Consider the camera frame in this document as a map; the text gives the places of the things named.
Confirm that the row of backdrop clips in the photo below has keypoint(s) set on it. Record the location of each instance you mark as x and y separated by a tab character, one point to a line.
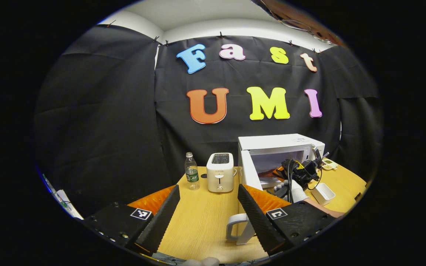
220	35

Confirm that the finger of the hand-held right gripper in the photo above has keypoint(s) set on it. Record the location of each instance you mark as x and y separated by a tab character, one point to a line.
270	173

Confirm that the person's head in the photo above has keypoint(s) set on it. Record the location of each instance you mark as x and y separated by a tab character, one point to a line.
301	14

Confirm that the white divided snack tray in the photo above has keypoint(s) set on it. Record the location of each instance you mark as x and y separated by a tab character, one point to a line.
329	164

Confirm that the black backdrop cloth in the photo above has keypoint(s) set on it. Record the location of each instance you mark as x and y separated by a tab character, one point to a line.
124	111

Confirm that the small white rectangular dish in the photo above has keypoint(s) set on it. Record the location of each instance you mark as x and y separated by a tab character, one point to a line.
324	194

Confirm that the white microwave oven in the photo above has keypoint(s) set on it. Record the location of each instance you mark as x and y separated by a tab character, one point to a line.
272	142

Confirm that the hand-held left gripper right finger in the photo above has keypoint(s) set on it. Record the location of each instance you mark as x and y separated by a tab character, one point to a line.
257	221

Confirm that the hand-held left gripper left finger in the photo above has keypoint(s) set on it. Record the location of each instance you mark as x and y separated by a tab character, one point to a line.
161	221

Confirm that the eyeglasses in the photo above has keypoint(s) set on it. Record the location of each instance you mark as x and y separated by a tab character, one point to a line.
301	26

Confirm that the clear water bottle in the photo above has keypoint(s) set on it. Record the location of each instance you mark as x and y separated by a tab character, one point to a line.
192	173

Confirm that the white toaster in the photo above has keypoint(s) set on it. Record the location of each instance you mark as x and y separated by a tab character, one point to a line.
220	173

